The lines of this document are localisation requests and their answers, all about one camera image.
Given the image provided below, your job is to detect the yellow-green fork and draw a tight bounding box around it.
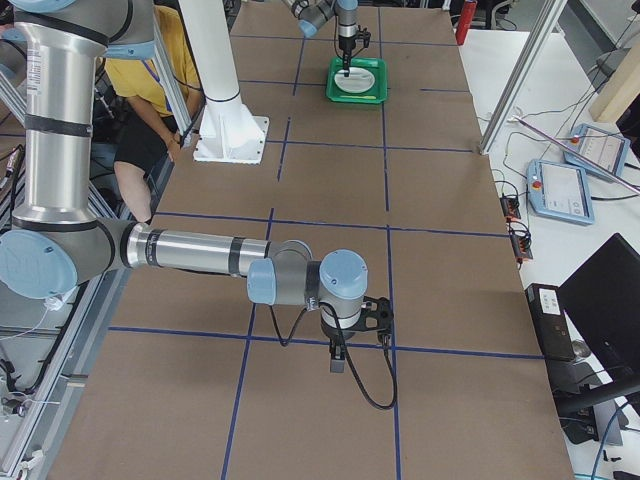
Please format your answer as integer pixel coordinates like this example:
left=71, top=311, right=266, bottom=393
left=339, top=95, right=377, bottom=102

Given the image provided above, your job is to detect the white plate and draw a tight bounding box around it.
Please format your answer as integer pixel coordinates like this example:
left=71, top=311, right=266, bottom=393
left=333, top=66, right=376, bottom=94

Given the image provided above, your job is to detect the green plastic tray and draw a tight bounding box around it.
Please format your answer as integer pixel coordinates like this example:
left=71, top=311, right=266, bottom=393
left=326, top=57, right=388, bottom=104

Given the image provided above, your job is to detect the red fire extinguisher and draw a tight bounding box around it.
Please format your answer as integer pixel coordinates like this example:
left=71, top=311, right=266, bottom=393
left=455, top=0, right=477, bottom=46

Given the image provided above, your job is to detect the lower orange circuit board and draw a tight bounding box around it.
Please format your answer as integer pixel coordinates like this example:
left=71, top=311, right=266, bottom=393
left=511, top=232, right=533, bottom=263

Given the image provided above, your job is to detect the orange circuit board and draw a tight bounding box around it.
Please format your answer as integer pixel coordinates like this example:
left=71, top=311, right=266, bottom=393
left=511, top=232, right=533, bottom=263
left=500, top=195, right=521, bottom=222

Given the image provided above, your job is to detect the upper orange circuit board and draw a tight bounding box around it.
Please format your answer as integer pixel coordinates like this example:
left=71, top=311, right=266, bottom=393
left=500, top=195, right=521, bottom=222

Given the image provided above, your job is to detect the black mini computer box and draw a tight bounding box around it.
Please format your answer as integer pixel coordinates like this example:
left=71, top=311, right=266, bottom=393
left=525, top=283, right=582, bottom=363

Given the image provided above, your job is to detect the seated person in yellow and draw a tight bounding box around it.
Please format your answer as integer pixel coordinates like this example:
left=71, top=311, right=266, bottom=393
left=106, top=6, right=203, bottom=223

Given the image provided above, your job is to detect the near teach pendant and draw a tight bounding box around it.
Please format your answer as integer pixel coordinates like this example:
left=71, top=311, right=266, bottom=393
left=526, top=159, right=595, bottom=225

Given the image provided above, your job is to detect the teach pendant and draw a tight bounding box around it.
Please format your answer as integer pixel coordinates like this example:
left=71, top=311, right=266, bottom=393
left=568, top=123, right=630, bottom=177
left=526, top=159, right=595, bottom=225

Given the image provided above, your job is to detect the black monitor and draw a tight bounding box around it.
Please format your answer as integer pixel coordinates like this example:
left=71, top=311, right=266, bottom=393
left=556, top=233, right=639, bottom=416

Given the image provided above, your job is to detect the wooden beam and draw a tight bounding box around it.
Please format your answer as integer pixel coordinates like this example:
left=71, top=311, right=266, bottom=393
left=589, top=40, right=640, bottom=123

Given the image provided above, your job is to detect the far teach pendant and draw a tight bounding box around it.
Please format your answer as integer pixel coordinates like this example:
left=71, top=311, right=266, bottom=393
left=568, top=123, right=630, bottom=177

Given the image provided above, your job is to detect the pink metal rod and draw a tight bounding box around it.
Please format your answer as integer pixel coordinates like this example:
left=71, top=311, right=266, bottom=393
left=509, top=116, right=640, bottom=196

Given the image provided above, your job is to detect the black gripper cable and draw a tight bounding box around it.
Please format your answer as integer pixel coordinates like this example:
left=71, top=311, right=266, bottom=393
left=268, top=301, right=399, bottom=411

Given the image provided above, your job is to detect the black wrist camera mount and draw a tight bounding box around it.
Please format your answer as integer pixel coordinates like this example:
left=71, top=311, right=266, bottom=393
left=359, top=296, right=394, bottom=348

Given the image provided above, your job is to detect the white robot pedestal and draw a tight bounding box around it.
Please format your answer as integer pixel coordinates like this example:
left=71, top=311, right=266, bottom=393
left=179, top=0, right=269, bottom=165

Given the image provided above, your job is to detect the aluminium frame post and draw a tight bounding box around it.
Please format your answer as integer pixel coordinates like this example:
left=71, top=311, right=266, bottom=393
left=479, top=0, right=568, bottom=155

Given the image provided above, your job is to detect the blue network cable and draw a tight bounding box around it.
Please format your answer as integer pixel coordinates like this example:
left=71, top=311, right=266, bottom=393
left=589, top=395, right=632, bottom=480

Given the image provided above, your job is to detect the left aluminium frame rail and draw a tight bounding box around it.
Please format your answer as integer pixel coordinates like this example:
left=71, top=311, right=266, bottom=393
left=1, top=270, right=130, bottom=479

